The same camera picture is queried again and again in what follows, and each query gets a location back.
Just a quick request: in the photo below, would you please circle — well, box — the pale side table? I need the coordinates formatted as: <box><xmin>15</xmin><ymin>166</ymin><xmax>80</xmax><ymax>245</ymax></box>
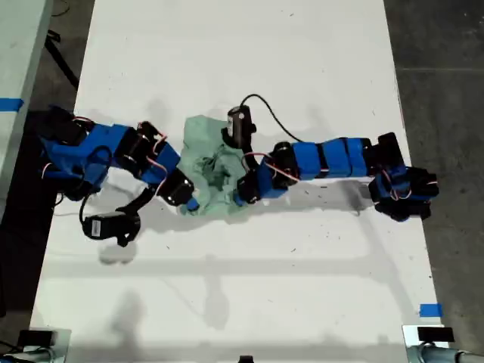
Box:
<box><xmin>0</xmin><ymin>0</ymin><xmax>54</xmax><ymax>224</ymax></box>

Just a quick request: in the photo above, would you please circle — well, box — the long blue tape strip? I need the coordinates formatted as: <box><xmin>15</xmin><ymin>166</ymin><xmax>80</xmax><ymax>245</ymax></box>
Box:
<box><xmin>0</xmin><ymin>97</ymin><xmax>24</xmax><ymax>112</ymax></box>

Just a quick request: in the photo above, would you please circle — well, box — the small black box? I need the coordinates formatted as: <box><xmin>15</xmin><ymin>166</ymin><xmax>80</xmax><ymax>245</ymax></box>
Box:
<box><xmin>17</xmin><ymin>329</ymin><xmax>57</xmax><ymax>347</ymax></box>
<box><xmin>417</xmin><ymin>327</ymin><xmax>455</xmax><ymax>343</ymax></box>

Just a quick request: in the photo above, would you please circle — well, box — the grey pipe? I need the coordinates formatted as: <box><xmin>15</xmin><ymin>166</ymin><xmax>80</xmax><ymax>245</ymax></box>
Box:
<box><xmin>406</xmin><ymin>343</ymin><xmax>484</xmax><ymax>363</ymax></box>
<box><xmin>0</xmin><ymin>347</ymin><xmax>56</xmax><ymax>363</ymax></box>

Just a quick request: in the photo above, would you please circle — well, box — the white metal plate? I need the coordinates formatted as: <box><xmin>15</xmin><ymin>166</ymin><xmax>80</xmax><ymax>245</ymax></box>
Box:
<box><xmin>402</xmin><ymin>324</ymin><xmax>451</xmax><ymax>349</ymax></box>
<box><xmin>28</xmin><ymin>327</ymin><xmax>72</xmax><ymax>363</ymax></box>

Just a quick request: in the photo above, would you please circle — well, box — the pale green T-shirt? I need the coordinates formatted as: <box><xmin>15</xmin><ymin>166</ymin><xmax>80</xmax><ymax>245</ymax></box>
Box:
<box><xmin>176</xmin><ymin>115</ymin><xmax>271</xmax><ymax>219</ymax></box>

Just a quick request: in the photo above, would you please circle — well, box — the camera black cable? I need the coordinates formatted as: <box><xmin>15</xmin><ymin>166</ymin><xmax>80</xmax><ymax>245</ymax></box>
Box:
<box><xmin>78</xmin><ymin>145</ymin><xmax>114</xmax><ymax>228</ymax></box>
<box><xmin>240</xmin><ymin>94</ymin><xmax>303</xmax><ymax>144</ymax></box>

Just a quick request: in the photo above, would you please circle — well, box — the black stand leg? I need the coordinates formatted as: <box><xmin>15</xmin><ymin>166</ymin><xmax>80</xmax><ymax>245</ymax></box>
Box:
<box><xmin>43</xmin><ymin>32</ymin><xmax>80</xmax><ymax>90</ymax></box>

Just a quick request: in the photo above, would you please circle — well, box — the camera black stalk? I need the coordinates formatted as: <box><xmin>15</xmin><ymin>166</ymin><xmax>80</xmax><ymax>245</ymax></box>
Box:
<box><xmin>221</xmin><ymin>128</ymin><xmax>255</xmax><ymax>160</ymax></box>
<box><xmin>115</xmin><ymin>187</ymin><xmax>154</xmax><ymax>249</ymax></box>

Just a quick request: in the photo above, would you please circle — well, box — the short blue tape strip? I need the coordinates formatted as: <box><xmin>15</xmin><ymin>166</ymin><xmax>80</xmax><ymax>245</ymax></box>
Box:
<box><xmin>419</xmin><ymin>303</ymin><xmax>443</xmax><ymax>318</ymax></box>

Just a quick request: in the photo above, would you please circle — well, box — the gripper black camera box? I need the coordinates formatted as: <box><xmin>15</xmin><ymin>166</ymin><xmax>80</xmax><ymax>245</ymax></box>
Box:
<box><xmin>82</xmin><ymin>213</ymin><xmax>139</xmax><ymax>241</ymax></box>
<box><xmin>221</xmin><ymin>105</ymin><xmax>258</xmax><ymax>147</ymax></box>

